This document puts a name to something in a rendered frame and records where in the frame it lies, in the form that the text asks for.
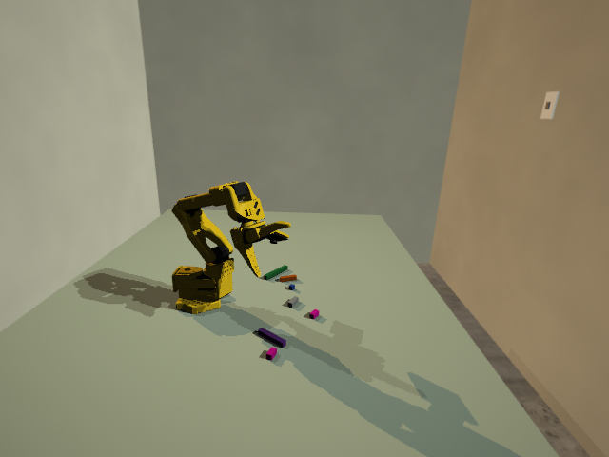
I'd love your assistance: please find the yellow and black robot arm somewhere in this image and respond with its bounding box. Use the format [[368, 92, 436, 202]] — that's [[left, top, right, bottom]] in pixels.
[[172, 181, 265, 314]]

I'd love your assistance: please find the green rod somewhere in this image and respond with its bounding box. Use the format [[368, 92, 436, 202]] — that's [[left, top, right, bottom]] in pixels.
[[264, 265, 288, 280]]

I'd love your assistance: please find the purple rod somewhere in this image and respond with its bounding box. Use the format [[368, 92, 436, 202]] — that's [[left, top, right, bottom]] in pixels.
[[258, 328, 286, 348]]

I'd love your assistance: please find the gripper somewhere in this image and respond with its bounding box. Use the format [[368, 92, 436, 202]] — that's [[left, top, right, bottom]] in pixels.
[[230, 221, 291, 277]]

